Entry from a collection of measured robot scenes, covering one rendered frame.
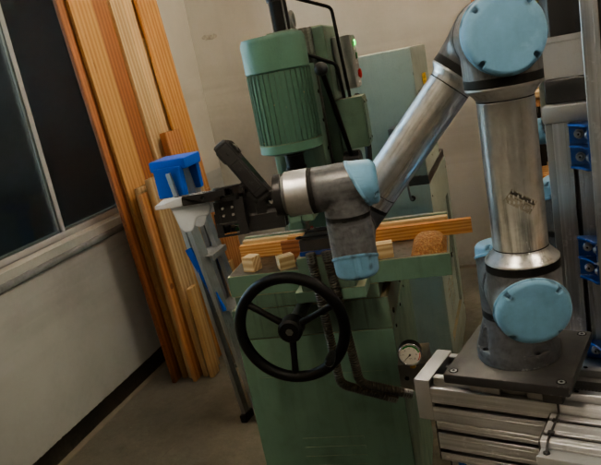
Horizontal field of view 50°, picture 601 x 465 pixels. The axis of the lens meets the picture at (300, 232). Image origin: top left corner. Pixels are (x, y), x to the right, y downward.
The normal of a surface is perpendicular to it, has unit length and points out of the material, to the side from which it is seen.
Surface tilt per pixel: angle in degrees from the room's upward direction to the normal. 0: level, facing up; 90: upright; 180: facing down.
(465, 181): 90
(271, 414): 90
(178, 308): 88
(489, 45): 82
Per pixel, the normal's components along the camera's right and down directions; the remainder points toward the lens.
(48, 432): 0.94, -0.10
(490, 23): -0.14, 0.14
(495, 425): -0.53, 0.31
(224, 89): -0.30, 0.29
